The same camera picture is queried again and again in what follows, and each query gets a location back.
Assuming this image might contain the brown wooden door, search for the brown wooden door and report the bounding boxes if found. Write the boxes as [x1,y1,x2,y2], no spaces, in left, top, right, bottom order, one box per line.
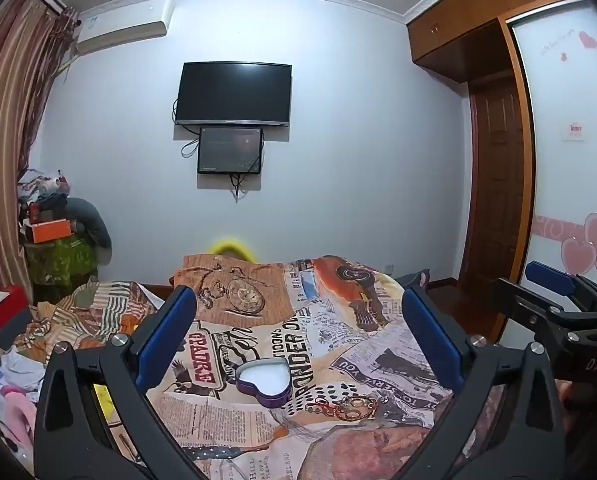
[468,75,527,287]

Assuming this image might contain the white air conditioner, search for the white air conditioner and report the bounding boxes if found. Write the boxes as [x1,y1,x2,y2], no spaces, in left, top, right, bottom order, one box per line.
[76,0,175,54]

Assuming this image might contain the printed blanket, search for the printed blanket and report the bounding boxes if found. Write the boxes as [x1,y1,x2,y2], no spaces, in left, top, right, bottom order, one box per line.
[16,254,504,480]

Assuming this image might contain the orange box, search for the orange box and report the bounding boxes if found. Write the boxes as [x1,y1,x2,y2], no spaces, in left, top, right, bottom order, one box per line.
[31,219,74,244]

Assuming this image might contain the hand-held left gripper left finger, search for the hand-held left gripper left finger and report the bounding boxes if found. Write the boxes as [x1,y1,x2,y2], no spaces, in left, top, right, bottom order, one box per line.
[33,285,199,480]

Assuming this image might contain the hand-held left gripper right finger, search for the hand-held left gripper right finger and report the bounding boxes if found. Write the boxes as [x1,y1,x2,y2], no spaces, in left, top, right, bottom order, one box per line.
[398,285,566,480]

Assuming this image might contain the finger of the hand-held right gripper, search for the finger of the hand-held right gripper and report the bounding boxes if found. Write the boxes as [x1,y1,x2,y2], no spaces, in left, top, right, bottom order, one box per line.
[525,261,597,312]
[491,277,597,335]

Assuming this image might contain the purple heart-shaped tin box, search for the purple heart-shaped tin box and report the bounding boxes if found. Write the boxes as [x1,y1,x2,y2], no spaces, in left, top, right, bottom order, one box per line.
[236,358,293,408]

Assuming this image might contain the green patterned cloth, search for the green patterned cloth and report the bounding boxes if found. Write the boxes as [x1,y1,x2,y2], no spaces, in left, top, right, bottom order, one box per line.
[24,237,99,301]

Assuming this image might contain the striped brown curtain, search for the striped brown curtain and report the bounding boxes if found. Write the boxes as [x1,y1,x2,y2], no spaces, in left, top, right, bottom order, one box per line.
[0,0,82,306]

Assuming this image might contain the wooden overhead cabinet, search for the wooden overhead cabinet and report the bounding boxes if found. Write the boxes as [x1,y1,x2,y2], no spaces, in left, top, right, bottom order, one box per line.
[407,0,586,83]

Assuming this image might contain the small black wall monitor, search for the small black wall monitor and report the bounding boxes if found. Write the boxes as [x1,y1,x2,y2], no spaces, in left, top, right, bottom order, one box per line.
[197,126,264,176]

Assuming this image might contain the red and white box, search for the red and white box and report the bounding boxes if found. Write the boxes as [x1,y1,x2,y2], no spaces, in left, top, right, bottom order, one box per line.
[0,285,32,335]

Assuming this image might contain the yellow hoop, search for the yellow hoop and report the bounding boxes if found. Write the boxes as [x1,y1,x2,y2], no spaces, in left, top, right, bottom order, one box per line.
[211,239,256,262]

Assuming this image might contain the white heart-print wardrobe door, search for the white heart-print wardrobe door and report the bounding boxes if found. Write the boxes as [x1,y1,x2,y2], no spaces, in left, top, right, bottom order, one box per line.
[508,0,597,296]

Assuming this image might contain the gold bracelet jewellery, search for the gold bracelet jewellery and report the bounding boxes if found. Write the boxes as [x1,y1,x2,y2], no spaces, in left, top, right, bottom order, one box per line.
[334,394,380,422]

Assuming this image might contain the black wall television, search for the black wall television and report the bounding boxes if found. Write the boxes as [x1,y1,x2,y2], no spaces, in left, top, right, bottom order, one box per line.
[174,61,293,127]

